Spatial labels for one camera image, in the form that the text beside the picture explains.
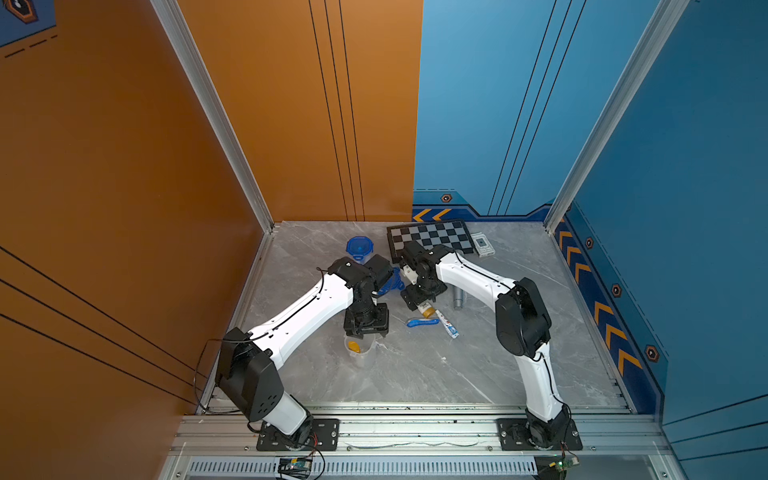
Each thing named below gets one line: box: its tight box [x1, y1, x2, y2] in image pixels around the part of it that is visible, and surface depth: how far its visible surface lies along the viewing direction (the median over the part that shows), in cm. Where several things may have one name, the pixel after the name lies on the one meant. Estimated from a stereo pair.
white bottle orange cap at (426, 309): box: [417, 302, 435, 319], surface depth 96 cm
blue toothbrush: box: [406, 318, 440, 327], surface depth 94 cm
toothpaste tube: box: [435, 309, 460, 339], surface depth 93 cm
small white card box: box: [471, 232, 496, 258], surface depth 114 cm
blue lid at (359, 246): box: [346, 236, 375, 260], surface depth 98 cm
